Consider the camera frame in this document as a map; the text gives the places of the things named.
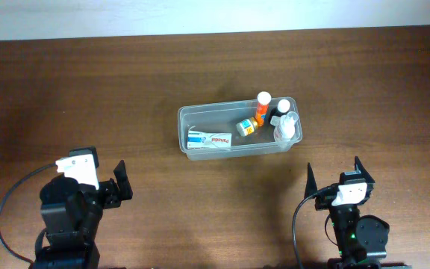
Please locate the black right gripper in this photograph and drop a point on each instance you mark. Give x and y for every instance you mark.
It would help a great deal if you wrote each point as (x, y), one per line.
(325, 202)

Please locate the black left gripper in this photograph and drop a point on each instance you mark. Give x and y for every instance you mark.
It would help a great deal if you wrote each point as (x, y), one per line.
(108, 190)

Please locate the white spray bottle clear cap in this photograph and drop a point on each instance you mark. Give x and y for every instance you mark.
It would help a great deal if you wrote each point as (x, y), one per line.
(286, 128)

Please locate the white Panadol box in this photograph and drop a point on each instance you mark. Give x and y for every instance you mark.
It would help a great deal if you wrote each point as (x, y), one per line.
(204, 140)

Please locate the dark bottle white cap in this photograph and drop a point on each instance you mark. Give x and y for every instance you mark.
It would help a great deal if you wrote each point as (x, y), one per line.
(276, 113)

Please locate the tiger balm jar gold lid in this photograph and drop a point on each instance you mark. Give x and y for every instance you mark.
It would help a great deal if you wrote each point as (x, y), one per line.
(247, 126)

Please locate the orange tube white cap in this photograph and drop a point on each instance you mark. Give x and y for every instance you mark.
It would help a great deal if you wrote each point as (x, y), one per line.
(263, 99)

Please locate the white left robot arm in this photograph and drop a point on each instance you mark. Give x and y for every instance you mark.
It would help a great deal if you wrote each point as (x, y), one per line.
(71, 212)

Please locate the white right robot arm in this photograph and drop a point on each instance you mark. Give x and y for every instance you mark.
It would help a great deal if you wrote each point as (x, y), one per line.
(361, 240)

